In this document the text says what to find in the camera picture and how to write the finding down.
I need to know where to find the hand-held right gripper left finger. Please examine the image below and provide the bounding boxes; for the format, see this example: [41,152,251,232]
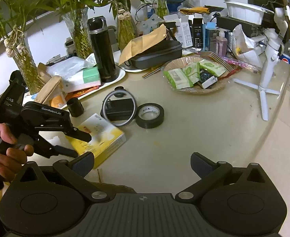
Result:
[19,151,111,203]

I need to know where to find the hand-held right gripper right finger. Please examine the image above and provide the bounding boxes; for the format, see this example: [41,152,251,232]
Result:
[175,152,269,201]

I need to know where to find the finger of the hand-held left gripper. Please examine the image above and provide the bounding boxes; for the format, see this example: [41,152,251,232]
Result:
[61,125,92,143]
[38,138,79,159]

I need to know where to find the yellow box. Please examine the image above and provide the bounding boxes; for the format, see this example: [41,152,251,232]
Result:
[69,113,126,170]

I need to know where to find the small black ribbed cylinder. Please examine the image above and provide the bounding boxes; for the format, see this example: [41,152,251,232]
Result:
[68,97,84,117]

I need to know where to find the black power adapter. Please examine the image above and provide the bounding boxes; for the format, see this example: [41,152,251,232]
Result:
[100,98,135,121]

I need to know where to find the thin dark ring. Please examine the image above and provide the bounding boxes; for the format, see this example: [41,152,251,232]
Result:
[103,90,138,126]

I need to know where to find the black tape roll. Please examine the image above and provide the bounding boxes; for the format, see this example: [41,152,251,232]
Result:
[136,103,165,129]

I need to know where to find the person's left hand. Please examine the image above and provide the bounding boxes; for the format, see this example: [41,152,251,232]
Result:
[0,122,35,182]

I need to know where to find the orange label pouch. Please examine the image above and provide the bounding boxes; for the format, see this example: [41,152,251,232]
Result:
[48,92,67,107]

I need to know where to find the brown paper bag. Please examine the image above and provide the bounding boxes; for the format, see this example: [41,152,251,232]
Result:
[35,75,68,109]

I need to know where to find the red packet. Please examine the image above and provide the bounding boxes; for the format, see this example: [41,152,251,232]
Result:
[72,86,101,97]

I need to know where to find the glass vase with white flowers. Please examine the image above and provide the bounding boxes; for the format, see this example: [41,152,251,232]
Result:
[4,30,45,95]

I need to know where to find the translucent plastic bag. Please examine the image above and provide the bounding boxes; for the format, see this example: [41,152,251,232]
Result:
[46,56,95,80]

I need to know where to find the small black cap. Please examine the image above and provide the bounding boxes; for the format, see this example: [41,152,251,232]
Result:
[114,86,127,98]

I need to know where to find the green white tissue pack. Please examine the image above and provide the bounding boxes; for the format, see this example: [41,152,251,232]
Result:
[61,66,102,92]

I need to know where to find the large white tray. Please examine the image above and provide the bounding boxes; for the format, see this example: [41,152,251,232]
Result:
[36,66,126,104]

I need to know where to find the woven basket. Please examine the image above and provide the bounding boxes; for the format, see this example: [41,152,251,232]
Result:
[163,56,231,95]

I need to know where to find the small black white box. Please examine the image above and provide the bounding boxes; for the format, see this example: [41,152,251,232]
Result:
[196,70,218,89]

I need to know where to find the black thermos bottle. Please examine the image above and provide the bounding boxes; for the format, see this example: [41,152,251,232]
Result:
[87,16,117,83]

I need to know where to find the white wet wipes packet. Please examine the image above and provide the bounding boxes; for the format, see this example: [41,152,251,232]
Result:
[168,68,194,90]

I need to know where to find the ribbed glass vase with bamboo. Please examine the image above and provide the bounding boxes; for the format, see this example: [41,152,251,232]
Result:
[62,7,94,60]

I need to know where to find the green wet wipes packet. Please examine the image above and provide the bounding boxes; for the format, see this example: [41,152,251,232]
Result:
[183,62,200,85]
[199,59,227,78]

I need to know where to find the striped sticks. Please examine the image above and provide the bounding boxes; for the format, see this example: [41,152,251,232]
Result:
[141,66,164,79]

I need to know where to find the brown paper envelope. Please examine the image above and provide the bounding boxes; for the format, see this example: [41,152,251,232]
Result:
[118,24,167,66]

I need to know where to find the grey zip case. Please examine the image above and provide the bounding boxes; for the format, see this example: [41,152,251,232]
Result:
[130,40,183,70]

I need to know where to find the pink soap bottle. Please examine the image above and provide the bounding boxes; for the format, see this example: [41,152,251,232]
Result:
[215,29,228,56]

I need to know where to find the blue carton box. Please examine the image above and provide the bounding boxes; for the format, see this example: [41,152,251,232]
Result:
[204,22,220,53]

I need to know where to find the crumpled white plastic bag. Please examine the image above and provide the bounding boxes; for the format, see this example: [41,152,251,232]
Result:
[231,24,263,66]

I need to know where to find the white tripod gimbal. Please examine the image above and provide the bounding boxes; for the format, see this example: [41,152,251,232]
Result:
[233,7,290,121]

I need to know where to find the white carton box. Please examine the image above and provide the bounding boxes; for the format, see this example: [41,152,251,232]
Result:
[176,20,193,49]

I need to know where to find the black carton box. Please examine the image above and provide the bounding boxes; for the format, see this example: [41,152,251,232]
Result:
[192,17,205,49]

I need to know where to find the cola bottle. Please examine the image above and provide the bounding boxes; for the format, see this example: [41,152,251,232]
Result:
[282,39,290,65]

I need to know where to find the flat black device box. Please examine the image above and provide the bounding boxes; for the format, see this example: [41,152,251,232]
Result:
[218,15,264,30]

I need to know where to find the small glass vase with bamboo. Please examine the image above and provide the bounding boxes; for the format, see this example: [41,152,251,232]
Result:
[155,0,170,19]

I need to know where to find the yellow cloth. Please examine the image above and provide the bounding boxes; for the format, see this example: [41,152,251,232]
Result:
[179,6,210,16]

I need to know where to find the white food container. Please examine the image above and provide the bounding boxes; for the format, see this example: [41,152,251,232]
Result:
[223,0,275,26]

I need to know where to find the striped ribbon cable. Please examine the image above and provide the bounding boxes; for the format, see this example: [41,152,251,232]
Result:
[200,51,242,71]

